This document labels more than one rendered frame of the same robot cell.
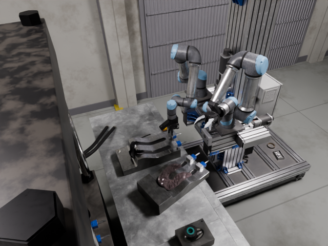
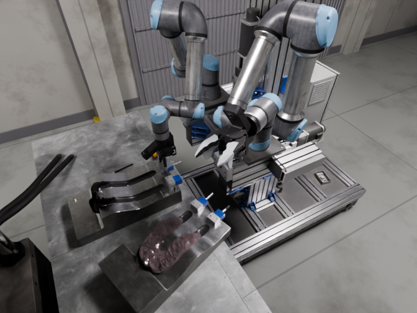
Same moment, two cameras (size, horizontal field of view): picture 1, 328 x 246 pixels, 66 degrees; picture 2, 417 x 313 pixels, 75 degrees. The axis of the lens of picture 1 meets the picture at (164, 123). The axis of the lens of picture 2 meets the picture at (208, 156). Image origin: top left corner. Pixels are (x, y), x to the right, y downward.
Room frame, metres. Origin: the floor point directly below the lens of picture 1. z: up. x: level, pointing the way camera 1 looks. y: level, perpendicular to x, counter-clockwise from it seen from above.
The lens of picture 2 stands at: (0.62, -0.13, 1.95)
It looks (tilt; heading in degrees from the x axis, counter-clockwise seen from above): 45 degrees down; 351
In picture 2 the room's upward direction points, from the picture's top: straight up
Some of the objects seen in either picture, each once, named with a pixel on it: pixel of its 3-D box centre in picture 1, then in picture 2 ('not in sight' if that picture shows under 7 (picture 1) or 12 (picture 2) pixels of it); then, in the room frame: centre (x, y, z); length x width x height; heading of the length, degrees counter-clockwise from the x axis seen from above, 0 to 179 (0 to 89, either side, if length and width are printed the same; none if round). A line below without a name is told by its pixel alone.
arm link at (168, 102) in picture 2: (176, 101); (169, 107); (1.72, -0.12, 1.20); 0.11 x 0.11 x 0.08; 71
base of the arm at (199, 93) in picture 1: (199, 89); (209, 87); (2.07, -0.36, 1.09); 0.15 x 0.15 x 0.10
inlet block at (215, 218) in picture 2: (203, 164); (220, 213); (1.32, -0.30, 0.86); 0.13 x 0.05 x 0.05; 128
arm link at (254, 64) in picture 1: (249, 91); (296, 82); (1.50, -0.61, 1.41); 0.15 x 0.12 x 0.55; 44
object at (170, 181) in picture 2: (179, 143); (179, 179); (1.54, -0.12, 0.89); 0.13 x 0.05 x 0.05; 111
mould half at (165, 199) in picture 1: (174, 178); (169, 247); (1.19, -0.06, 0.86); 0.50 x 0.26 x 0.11; 128
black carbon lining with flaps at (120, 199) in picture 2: (149, 146); (125, 189); (1.49, 0.13, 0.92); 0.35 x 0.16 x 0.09; 111
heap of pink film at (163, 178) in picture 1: (174, 174); (168, 240); (1.20, -0.06, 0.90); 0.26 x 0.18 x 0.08; 128
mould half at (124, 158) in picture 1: (147, 150); (124, 194); (1.50, 0.15, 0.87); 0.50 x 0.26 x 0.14; 111
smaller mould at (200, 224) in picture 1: (194, 236); not in sight; (0.75, -0.16, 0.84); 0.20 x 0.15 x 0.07; 111
